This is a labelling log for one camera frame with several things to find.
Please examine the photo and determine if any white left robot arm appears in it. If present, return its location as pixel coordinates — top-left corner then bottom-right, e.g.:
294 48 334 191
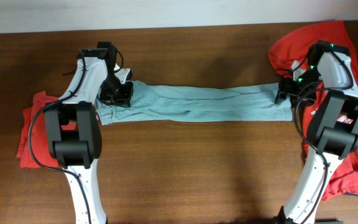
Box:
42 42 133 224

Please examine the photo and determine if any folded red t-shirt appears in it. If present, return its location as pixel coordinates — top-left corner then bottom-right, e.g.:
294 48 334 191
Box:
16 90 77 169

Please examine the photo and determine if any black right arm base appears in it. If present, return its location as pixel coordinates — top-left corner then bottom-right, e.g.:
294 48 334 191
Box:
273 206 344 224

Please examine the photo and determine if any light blue t-shirt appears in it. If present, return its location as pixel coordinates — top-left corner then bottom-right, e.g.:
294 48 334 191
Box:
95 81 293 125

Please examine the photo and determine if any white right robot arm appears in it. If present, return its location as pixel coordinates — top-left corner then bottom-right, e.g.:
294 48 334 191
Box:
274 40 358 224

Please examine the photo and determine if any red printed t-shirt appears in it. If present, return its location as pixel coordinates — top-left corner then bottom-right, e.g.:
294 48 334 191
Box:
268 21 358 201

